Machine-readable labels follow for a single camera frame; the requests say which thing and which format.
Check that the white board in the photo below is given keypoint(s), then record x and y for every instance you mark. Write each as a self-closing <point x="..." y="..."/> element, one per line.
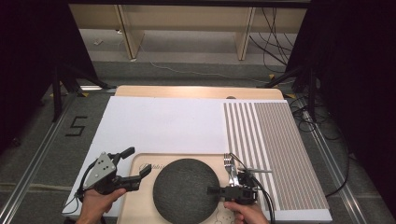
<point x="162" y="124"/>

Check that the black metal stand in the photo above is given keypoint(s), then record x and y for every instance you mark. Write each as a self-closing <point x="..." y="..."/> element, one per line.
<point x="56" y="93"/>
<point x="311" y="90"/>

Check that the metal floor rail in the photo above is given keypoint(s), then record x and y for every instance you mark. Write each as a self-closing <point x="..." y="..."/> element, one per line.
<point x="339" y="183"/>
<point x="37" y="161"/>

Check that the light wooden shelf unit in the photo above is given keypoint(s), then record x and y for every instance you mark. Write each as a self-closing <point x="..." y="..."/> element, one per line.
<point x="186" y="18"/>

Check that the striped placemat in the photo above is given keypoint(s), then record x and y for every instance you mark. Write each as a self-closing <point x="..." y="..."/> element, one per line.
<point x="280" y="149"/>

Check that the person's right hand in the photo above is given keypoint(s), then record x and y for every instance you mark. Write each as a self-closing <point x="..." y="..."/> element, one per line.
<point x="249" y="216"/>

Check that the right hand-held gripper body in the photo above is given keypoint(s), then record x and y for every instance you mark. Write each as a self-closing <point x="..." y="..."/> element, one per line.
<point x="241" y="193"/>

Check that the person's left hand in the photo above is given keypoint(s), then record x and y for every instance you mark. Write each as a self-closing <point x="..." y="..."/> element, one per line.
<point x="95" y="207"/>

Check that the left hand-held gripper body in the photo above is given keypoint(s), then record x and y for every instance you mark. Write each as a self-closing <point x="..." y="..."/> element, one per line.
<point x="100" y="170"/>

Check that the beige tray with rabbit print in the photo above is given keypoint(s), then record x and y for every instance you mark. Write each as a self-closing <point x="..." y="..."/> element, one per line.
<point x="137" y="208"/>

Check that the silver fork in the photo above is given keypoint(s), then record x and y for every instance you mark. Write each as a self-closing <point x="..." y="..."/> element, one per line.
<point x="228" y="161"/>

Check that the black round plate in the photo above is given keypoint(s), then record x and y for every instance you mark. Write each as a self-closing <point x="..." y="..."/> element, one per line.
<point x="183" y="193"/>

